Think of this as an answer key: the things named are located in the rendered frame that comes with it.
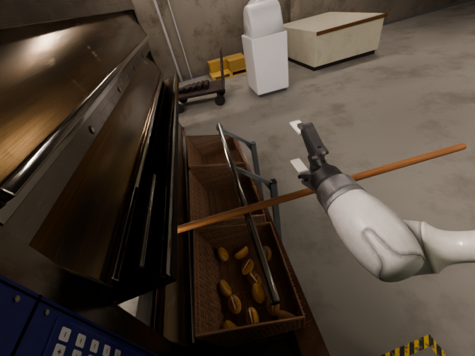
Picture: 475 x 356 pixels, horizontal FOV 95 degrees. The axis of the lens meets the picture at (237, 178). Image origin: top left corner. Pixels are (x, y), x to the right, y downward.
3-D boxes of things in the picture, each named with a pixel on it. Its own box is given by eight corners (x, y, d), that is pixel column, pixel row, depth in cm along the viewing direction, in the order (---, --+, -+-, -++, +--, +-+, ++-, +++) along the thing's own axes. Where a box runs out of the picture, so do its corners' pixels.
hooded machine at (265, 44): (247, 88, 533) (235, 6, 429) (275, 80, 541) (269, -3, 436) (259, 99, 471) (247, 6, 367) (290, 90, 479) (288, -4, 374)
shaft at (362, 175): (459, 147, 96) (462, 141, 94) (466, 150, 94) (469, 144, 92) (70, 260, 87) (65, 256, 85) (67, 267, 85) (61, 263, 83)
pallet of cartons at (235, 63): (242, 66, 691) (240, 51, 664) (250, 71, 632) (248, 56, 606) (208, 75, 680) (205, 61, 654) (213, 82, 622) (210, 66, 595)
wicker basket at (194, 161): (196, 191, 196) (186, 167, 178) (193, 157, 239) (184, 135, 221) (248, 176, 199) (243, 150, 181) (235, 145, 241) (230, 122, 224)
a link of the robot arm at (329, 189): (324, 223, 49) (312, 204, 53) (362, 212, 49) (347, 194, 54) (329, 195, 43) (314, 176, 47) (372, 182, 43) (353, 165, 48)
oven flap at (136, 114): (105, 291, 46) (-9, 253, 34) (160, 75, 183) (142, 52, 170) (121, 282, 45) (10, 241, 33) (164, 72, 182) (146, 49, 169)
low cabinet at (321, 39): (328, 42, 719) (330, 11, 665) (379, 53, 552) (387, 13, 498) (278, 56, 702) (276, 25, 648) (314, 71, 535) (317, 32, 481)
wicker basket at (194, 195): (201, 247, 151) (187, 223, 133) (197, 193, 194) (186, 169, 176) (268, 229, 152) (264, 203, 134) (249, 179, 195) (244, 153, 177)
